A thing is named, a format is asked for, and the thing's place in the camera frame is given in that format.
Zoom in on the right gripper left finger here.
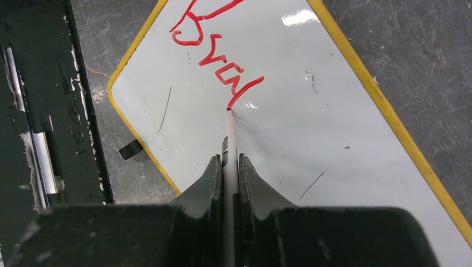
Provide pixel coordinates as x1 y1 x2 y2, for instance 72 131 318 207
168 155 222 266

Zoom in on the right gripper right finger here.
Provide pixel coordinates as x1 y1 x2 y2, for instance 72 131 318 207
238 154 296 266

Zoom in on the red whiteboard marker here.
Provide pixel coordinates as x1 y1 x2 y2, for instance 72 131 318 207
221 110 239 266

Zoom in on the yellow framed whiteboard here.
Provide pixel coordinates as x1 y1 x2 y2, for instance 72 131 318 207
107 1 471 266

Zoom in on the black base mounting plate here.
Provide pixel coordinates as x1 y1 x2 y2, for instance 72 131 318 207
1 1 112 261

